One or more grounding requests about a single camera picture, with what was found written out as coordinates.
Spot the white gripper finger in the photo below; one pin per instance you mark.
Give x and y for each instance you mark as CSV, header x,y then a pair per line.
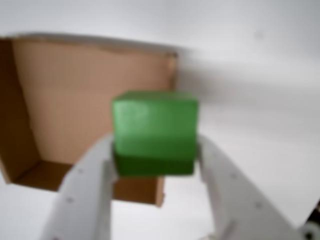
x,y
240,200
82,195

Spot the brown cardboard box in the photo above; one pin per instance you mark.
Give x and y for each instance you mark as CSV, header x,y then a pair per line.
x,y
65,100

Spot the green cube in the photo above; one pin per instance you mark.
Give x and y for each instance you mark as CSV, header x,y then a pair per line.
x,y
155,132

